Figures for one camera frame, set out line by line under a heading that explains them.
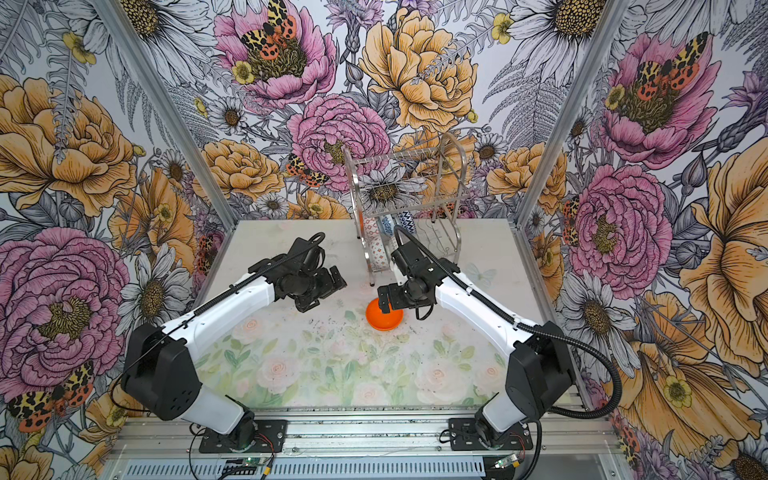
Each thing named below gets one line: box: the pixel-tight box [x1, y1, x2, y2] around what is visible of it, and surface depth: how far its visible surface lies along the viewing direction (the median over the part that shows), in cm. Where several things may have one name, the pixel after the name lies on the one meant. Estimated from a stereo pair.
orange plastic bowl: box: [366, 298, 404, 331], surface depth 91 cm
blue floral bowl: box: [382, 215, 394, 237], surface depth 107 cm
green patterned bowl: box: [366, 235, 390, 271], surface depth 98 cm
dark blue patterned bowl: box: [364, 217, 383, 246], surface depth 105 cm
